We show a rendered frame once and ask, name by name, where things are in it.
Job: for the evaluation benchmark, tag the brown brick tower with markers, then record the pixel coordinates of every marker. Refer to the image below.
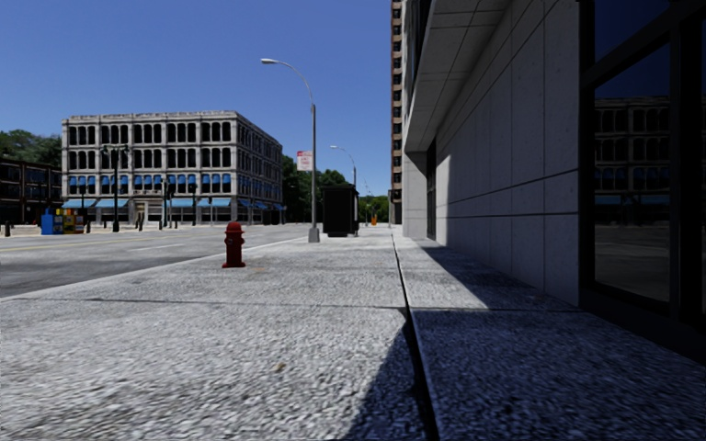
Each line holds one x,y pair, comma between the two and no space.
396,110

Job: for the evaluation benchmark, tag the pale concrete building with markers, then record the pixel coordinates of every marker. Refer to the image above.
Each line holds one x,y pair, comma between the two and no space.
513,138

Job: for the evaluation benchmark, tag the yellow news box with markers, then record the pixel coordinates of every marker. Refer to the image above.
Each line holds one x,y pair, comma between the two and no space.
71,221

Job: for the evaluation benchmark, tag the dark brick building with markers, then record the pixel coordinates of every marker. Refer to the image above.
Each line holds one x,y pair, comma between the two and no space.
27,190

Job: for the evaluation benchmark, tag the traffic light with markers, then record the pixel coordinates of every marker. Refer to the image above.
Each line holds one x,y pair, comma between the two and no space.
164,204

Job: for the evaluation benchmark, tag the black bus shelter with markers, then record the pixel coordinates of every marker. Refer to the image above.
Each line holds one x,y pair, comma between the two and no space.
339,212

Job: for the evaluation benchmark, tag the red fire hydrant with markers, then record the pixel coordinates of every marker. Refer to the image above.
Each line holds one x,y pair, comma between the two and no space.
234,248

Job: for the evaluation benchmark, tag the grey stone building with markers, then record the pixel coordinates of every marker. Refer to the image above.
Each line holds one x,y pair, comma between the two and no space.
165,160

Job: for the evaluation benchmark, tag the grey street lamp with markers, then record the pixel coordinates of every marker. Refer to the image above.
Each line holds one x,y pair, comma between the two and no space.
313,165
353,171

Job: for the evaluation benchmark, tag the dark street lamp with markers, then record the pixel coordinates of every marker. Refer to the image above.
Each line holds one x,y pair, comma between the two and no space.
115,187

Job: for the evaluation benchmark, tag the trees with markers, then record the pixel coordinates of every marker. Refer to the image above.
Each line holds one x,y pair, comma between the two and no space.
300,190
27,146

